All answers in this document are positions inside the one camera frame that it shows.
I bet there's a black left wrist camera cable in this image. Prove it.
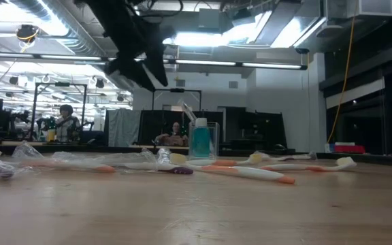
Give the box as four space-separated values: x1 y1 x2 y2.
127 0 184 18

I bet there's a long silver ribbed air duct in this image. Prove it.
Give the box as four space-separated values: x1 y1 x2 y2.
8 0 148 90

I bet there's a black table frame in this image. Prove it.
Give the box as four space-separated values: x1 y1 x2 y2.
0 140 392 167

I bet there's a long black ceiling light bar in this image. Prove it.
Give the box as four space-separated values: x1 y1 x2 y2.
0 50 308 71

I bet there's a black background station frame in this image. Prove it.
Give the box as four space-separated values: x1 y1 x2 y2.
32 82 88 142
152 88 203 112

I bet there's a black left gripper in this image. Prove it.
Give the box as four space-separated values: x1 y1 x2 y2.
105 20 177 91

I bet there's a red box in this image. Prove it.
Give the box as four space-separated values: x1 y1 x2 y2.
333 144 366 154

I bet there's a clear plastic wrapper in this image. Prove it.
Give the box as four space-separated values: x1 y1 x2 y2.
12 141 117 174

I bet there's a person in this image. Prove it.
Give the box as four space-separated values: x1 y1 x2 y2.
154 121 189 147
54 103 81 142

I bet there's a grey curtain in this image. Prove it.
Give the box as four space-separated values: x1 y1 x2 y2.
105 108 142 148

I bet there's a white ceiling air unit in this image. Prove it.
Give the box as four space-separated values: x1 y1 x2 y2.
325 0 392 18

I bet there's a black partition panel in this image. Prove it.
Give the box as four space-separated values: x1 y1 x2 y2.
137 110 224 147

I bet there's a yellow cable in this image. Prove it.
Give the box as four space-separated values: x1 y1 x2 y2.
327 0 357 144

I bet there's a blue mouthwash bottle white cap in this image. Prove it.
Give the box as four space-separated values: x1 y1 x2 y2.
191 117 212 158

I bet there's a clear plastic cup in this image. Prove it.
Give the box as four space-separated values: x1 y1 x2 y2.
187 120 220 167

